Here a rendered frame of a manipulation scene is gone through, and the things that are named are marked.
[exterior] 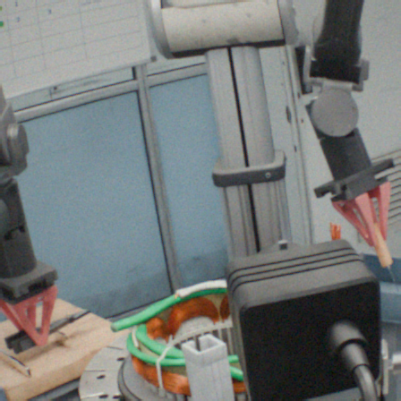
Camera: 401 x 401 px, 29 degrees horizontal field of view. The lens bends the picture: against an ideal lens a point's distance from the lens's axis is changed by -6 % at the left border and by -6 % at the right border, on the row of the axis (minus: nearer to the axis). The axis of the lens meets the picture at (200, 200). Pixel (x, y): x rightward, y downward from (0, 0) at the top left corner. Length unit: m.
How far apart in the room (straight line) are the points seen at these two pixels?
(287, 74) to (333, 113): 2.03
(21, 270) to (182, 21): 0.44
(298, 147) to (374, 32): 0.60
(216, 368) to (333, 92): 0.40
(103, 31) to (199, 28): 1.95
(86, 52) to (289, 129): 0.83
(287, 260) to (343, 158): 0.76
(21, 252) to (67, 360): 0.15
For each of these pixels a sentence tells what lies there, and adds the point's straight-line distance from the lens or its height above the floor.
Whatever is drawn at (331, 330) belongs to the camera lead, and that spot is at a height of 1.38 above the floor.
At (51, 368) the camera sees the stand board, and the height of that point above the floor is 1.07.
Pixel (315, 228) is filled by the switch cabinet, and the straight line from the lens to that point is 3.11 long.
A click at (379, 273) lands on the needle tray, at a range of 1.13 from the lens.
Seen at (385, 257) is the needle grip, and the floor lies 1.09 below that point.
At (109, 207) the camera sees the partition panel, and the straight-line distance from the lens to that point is 3.22.
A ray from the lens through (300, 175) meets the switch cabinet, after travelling 3.05.
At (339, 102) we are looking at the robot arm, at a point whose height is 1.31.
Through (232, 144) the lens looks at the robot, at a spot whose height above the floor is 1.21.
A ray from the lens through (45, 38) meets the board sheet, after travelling 3.00.
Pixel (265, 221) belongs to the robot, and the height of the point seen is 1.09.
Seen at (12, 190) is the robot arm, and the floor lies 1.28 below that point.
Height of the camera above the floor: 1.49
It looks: 17 degrees down
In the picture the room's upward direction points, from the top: 9 degrees counter-clockwise
